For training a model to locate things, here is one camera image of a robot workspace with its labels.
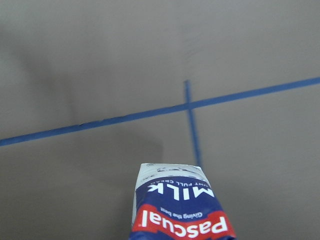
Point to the blue white milk carton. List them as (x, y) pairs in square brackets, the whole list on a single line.
[(177, 202)]

